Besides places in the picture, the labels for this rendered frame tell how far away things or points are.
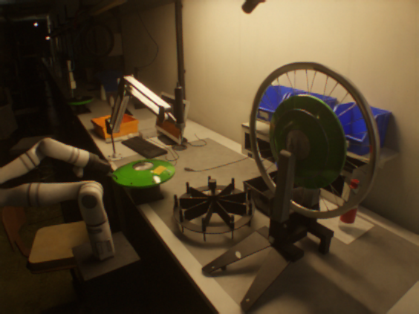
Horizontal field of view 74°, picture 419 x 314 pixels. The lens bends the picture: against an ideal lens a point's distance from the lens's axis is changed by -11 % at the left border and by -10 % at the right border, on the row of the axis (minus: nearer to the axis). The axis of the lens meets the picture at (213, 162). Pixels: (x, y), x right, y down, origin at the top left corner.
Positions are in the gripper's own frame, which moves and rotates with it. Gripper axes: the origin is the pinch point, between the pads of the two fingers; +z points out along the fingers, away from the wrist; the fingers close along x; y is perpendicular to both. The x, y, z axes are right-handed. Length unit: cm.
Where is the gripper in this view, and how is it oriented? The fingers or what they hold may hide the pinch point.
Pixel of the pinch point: (117, 176)
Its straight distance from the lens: 148.8
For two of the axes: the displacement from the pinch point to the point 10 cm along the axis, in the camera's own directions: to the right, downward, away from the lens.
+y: 4.3, -9.0, 0.0
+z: 6.5, 3.1, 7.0
